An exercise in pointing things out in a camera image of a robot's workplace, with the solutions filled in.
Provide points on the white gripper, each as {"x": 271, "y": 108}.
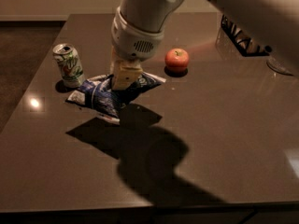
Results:
{"x": 133, "y": 43}

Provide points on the blue chip bag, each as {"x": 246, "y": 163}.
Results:
{"x": 97, "y": 94}

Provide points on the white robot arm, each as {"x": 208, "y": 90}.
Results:
{"x": 273, "y": 24}

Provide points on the green 7up can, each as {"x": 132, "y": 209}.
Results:
{"x": 66, "y": 56}

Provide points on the red apple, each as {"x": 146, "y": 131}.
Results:
{"x": 177, "y": 60}

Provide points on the black wire basket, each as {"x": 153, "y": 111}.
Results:
{"x": 246, "y": 46}

